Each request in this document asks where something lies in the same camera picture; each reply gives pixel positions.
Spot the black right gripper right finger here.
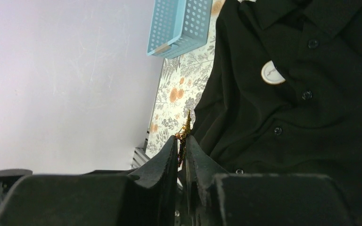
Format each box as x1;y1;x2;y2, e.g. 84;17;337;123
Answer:
184;136;353;226

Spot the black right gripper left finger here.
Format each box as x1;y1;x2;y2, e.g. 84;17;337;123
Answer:
0;136;178;226

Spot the gold leaf brooch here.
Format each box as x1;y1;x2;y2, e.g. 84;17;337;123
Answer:
175;110;191;167

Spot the round white brooch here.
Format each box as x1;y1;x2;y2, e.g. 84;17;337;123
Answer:
261;61;286;85

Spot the black shirt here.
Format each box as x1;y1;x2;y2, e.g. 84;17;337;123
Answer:
191;0;362;226

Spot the light blue plastic basket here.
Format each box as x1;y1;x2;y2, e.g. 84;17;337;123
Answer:
147;0;213;59

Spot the aluminium frame rail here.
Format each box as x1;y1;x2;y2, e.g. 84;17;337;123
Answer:
131;129;150;169

